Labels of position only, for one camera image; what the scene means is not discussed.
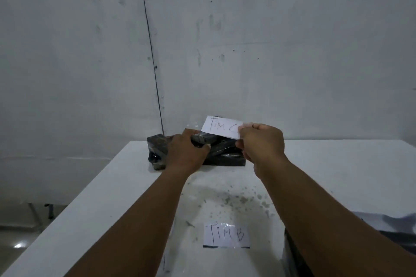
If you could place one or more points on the person's right hand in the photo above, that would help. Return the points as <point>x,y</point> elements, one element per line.
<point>265,147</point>

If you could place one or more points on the person's left hand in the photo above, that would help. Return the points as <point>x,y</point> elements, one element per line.
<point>183,155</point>

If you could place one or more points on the small lumpy black package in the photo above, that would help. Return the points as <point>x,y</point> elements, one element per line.
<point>157,150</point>

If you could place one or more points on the rounded black package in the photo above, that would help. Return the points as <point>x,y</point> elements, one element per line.
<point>204,138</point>

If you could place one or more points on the thick black package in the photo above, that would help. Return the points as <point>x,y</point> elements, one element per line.
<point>227,148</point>

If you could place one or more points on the white label thin writing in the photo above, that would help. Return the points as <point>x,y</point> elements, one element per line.
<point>221,125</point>

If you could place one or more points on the white label black bottom line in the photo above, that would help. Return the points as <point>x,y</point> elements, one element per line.
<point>227,234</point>

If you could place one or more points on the large black package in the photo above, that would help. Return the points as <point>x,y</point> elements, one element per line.
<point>294,254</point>

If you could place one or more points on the person's left forearm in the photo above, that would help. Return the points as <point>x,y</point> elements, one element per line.
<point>136,231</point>

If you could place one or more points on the person's right forearm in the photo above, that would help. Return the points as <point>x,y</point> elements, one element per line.
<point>325,221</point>

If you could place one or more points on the folded white paper sign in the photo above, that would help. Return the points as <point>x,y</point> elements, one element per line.
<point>367,220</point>

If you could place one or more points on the grey metal frame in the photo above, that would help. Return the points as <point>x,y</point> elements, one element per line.
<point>49,212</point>

